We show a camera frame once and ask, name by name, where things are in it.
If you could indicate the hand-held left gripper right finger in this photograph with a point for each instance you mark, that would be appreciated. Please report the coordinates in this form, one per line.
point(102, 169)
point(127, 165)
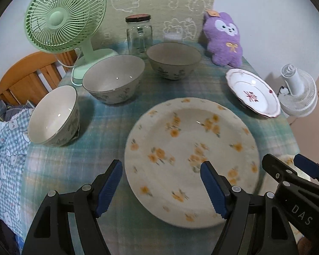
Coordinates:
point(212, 191)

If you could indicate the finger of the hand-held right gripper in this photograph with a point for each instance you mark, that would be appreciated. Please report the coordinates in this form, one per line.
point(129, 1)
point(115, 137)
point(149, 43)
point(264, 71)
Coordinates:
point(287, 188)
point(307, 166)

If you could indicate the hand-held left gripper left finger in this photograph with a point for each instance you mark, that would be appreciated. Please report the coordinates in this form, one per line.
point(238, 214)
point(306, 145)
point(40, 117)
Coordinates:
point(109, 188)

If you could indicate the small yellow floral plate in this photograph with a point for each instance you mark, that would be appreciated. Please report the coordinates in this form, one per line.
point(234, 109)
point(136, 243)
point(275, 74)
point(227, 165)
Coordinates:
point(288, 160)

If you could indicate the large yellow floral plate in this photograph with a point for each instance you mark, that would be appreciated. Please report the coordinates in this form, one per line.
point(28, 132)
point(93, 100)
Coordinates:
point(180, 148)

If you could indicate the beige bowl leaf print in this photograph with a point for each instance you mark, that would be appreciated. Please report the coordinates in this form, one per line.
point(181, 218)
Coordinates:
point(172, 55)
point(111, 79)
point(53, 117)

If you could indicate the white plate red pattern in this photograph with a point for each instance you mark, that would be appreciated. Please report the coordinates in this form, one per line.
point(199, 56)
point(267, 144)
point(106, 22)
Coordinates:
point(255, 90)

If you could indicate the green plaid tablecloth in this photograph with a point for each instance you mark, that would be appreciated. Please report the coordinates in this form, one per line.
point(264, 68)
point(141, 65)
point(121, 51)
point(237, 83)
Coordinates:
point(95, 138)

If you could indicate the white clip fan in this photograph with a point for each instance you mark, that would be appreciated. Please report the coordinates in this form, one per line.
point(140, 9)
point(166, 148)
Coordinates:
point(300, 98)

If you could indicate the blue checked bear blanket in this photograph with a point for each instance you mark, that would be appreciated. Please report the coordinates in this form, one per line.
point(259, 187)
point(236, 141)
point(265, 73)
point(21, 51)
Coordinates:
point(5, 151)

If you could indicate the purple plush toy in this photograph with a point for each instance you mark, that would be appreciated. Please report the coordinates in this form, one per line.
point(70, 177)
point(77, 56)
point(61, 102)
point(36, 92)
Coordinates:
point(224, 42)

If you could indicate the glass jar dark lid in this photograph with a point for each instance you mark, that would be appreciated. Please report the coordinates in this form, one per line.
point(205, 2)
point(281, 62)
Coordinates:
point(138, 37)

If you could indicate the small clear glass cup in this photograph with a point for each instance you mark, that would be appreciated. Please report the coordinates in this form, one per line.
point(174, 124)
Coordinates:
point(172, 36)

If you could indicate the green desk fan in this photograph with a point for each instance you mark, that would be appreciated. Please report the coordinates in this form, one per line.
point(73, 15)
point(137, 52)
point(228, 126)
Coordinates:
point(61, 18)

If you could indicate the green printed wall mat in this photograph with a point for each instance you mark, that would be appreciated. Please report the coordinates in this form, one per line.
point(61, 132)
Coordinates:
point(154, 0)

